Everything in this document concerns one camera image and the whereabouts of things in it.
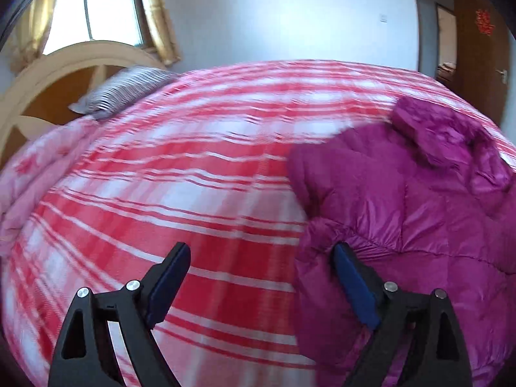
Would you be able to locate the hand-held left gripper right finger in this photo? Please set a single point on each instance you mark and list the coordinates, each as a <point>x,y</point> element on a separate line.
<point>356,286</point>

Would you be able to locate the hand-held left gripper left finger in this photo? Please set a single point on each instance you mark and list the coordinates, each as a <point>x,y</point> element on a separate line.
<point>163,286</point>

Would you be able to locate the magenta down jacket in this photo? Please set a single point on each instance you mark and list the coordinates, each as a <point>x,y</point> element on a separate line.
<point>411,217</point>

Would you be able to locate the red plaid bed sheet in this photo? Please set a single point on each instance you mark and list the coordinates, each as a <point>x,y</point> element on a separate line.
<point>209,161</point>

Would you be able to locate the pink floral quilt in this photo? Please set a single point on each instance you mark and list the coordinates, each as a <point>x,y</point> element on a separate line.
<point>36,177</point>

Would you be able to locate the striped pillow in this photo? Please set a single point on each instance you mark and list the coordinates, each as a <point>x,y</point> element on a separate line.
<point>121,90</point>

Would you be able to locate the cream wooden headboard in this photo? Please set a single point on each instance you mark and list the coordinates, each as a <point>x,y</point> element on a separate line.
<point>52,72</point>

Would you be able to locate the brown wooden door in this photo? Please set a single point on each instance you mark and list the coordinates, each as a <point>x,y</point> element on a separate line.
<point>477,64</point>

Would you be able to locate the yellow curtain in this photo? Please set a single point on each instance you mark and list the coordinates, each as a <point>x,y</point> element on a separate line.
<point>159,16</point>
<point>34,28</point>

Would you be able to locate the window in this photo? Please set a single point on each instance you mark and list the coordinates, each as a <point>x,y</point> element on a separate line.
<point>100,8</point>

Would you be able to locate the red paper door decoration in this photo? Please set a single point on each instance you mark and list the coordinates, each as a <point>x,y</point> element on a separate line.
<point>485,23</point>

